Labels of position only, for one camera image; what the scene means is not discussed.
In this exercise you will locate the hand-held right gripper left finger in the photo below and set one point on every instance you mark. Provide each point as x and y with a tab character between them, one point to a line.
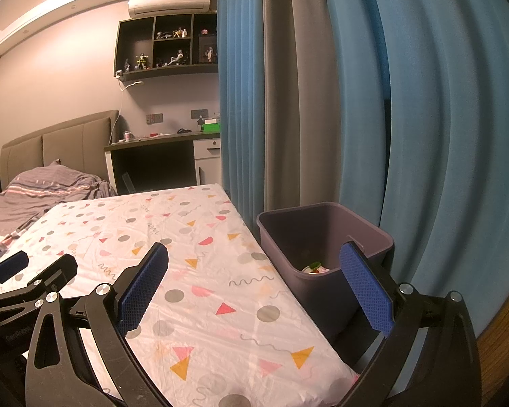
142	290

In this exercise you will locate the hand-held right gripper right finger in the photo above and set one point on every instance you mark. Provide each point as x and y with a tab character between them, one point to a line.
367	286

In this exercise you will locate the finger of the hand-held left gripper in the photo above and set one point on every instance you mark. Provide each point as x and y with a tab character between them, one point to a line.
61	268
9	266

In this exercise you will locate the red and white snack wrapper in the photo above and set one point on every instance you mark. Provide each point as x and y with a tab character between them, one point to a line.
323	269

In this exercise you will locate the grey plastic bin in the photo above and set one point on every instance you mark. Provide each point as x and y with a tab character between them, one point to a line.
322	305

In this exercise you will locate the patterned white tablecloth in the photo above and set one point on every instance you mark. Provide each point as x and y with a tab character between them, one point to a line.
203	271

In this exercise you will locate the grey striped blanket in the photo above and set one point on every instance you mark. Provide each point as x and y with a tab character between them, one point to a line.
38	188

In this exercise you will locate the grey upholstered headboard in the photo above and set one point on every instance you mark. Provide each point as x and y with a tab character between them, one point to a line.
72	144

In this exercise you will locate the dark top desk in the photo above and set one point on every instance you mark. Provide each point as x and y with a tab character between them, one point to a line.
152	161

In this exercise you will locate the white drawer unit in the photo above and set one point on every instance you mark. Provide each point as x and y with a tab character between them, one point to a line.
207	163

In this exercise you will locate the blue curtain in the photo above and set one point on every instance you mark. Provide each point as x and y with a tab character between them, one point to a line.
241	93
441	135

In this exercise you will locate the green box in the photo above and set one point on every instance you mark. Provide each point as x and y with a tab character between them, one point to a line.
211	127

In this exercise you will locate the small dark desk figure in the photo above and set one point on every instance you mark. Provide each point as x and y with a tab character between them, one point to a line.
200	123

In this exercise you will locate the white clip lamp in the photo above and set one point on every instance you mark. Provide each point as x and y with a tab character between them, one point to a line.
118	73

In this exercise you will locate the grey curtain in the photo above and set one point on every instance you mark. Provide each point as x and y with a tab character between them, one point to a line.
297	93

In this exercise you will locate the collection of shelf figurines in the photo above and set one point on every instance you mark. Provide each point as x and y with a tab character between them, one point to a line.
174	59

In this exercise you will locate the white air conditioner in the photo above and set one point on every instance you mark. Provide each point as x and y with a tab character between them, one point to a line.
169	2

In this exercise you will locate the dark wall outlet red mark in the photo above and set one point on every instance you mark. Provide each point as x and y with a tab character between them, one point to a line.
155	118

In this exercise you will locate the grey wall outlet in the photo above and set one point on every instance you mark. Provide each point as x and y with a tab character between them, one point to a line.
199	114

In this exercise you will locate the dark wall shelf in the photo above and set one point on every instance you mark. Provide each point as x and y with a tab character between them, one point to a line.
169	72

